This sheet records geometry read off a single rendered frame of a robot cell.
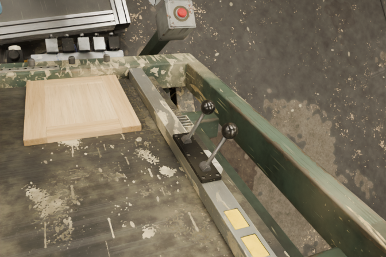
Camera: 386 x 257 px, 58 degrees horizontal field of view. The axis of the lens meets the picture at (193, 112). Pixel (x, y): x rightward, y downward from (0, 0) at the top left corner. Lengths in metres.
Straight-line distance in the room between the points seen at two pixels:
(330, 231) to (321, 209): 0.05
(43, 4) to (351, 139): 2.44
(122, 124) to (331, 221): 0.60
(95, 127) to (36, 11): 1.26
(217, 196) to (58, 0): 1.69
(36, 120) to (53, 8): 1.18
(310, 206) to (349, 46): 2.52
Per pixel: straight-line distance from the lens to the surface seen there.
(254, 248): 0.66
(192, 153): 0.85
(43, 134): 1.01
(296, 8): 3.04
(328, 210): 0.82
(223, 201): 0.74
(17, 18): 2.17
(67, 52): 1.55
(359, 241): 0.79
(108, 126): 1.02
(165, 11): 1.49
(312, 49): 3.02
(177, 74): 1.45
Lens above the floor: 2.23
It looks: 69 degrees down
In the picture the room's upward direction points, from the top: 71 degrees clockwise
